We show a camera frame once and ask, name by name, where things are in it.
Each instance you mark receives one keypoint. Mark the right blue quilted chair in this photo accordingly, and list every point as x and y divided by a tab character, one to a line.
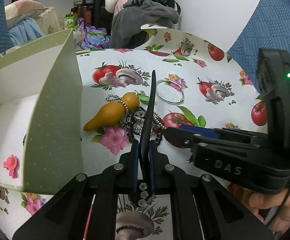
268	27

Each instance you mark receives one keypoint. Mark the purple floral cloth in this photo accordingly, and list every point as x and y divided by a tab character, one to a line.
94	38

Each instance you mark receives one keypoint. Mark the person's right hand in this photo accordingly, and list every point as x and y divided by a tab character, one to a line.
258	201

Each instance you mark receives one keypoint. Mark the green snack bag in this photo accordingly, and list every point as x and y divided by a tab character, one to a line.
70	20

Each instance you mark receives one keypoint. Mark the beige floral cushion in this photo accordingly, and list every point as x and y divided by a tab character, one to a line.
49	22

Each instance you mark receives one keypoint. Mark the pile of dark clothes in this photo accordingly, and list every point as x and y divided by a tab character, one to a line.
130	15

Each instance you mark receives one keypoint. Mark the pink beige pillow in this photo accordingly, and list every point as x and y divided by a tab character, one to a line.
22	9

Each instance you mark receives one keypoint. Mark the light blue folded cloth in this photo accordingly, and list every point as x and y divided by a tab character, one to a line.
25	31

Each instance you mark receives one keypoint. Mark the orange gourd pendant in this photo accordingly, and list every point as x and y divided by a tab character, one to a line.
113	111

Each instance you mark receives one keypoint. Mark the pink flower hair clip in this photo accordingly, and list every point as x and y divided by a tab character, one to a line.
11	164

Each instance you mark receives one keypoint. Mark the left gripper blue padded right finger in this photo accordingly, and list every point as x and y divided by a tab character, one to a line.
158	173

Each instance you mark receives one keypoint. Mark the fruit print vinyl tablecloth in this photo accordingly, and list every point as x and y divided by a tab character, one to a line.
195	87

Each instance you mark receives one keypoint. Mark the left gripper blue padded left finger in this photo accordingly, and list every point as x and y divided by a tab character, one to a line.
130	170

